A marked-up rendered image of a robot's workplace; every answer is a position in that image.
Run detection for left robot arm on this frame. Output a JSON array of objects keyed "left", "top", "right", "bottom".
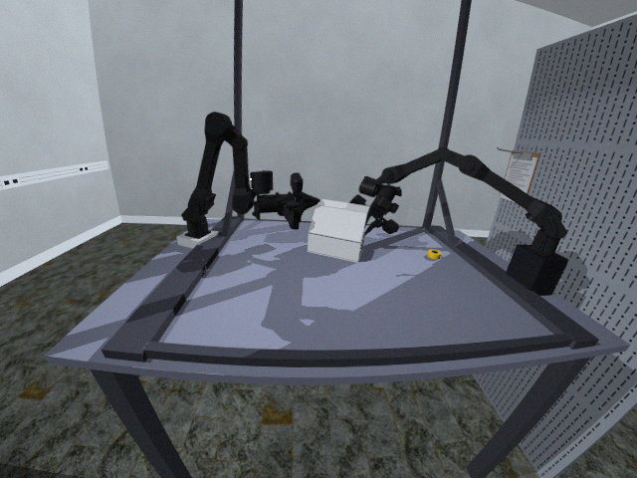
[{"left": 359, "top": 147, "right": 567, "bottom": 257}]

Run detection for white ruled paper sheet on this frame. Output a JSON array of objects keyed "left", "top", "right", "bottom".
[{"left": 505, "top": 155, "right": 537, "bottom": 193}]

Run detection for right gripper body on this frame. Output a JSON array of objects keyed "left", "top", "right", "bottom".
[{"left": 273, "top": 173, "right": 303, "bottom": 230}]

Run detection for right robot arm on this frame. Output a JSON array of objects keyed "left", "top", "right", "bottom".
[{"left": 181, "top": 112, "right": 303, "bottom": 239}]

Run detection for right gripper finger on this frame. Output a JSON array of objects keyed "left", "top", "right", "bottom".
[
  {"left": 298, "top": 201, "right": 318, "bottom": 213},
  {"left": 301, "top": 191, "right": 320, "bottom": 205}
]

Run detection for white box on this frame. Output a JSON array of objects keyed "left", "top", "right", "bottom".
[{"left": 308, "top": 199, "right": 370, "bottom": 263}]

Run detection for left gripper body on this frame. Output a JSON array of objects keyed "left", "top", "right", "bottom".
[{"left": 349, "top": 194, "right": 399, "bottom": 234}]

